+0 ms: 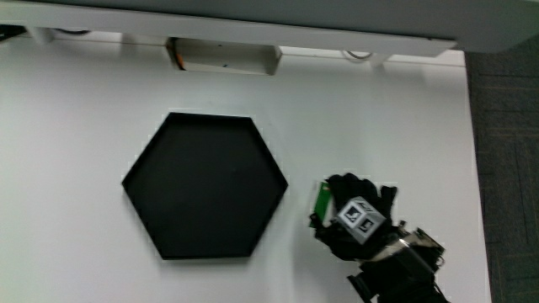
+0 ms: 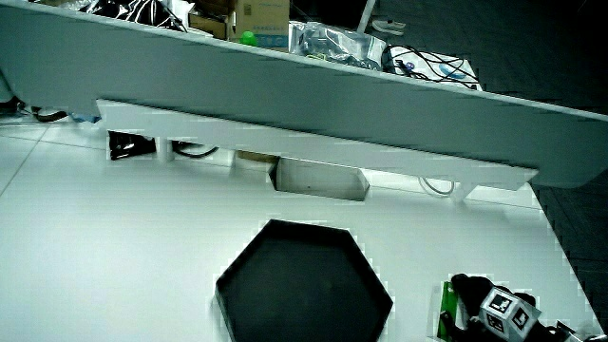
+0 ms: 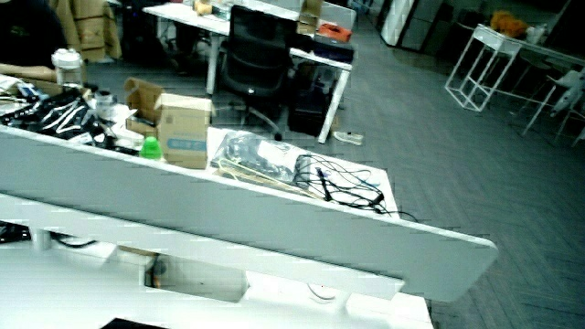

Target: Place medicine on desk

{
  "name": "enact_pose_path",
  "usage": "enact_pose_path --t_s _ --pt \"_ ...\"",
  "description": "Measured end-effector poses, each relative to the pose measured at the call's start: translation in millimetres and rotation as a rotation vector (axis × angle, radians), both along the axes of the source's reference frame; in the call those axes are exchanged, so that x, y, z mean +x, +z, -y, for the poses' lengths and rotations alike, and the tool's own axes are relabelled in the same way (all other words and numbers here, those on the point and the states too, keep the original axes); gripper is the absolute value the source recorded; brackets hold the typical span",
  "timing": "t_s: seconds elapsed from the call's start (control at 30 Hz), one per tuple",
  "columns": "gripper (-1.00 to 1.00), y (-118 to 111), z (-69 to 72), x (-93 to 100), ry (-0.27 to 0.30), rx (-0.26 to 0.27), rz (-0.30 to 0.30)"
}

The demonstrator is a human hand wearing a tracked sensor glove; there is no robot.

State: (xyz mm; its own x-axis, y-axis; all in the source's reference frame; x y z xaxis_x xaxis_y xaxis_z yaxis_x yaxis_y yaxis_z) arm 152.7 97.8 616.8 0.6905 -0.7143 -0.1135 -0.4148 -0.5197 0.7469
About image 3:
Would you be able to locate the white desk divider panel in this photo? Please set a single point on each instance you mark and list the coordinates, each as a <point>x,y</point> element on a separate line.
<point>256,228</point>

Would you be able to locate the white desk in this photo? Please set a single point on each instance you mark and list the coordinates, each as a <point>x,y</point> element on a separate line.
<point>68,292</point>

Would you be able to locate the clear plastic bag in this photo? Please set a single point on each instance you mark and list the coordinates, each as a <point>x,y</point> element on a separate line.
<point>256,155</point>

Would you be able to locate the black computer tower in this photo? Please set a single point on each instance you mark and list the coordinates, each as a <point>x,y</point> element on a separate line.
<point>308,109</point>

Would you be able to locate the white shoe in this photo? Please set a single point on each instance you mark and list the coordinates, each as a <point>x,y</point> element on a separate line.
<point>348,137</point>

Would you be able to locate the open cardboard box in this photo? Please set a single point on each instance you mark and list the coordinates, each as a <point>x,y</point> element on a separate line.
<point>183,128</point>

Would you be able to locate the black office chair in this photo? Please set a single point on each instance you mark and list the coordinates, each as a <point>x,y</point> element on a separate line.
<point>256,50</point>

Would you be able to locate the dark blue box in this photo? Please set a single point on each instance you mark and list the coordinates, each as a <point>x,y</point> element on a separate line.
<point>333,50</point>

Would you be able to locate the orange case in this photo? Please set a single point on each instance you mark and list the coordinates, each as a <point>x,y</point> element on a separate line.
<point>334,32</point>

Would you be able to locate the green bottle cap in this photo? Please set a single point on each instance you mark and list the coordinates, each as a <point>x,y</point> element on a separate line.
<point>151,148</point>

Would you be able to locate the small cardboard box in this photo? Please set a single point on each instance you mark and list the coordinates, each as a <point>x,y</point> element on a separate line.
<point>311,13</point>

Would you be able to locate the white cabinet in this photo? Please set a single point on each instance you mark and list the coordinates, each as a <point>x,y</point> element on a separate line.
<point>402,20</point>

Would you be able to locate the white office table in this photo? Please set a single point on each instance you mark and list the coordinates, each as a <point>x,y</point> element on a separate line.
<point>183,13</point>

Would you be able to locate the small glass jar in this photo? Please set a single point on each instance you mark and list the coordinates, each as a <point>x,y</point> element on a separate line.
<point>105,105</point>

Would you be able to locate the black flat object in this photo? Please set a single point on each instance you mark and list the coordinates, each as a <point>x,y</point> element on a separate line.
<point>130,325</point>

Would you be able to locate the stack of cardboard boxes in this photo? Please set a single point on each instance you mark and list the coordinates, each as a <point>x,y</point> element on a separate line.
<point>89,27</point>

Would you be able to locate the clear jar with white lid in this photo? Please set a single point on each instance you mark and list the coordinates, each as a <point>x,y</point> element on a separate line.
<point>67,64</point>

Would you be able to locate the orange plush toy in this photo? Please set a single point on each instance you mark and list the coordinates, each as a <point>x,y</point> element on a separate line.
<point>506,24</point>

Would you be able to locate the white metal frame table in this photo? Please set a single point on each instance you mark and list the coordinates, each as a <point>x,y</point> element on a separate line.
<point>496,40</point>

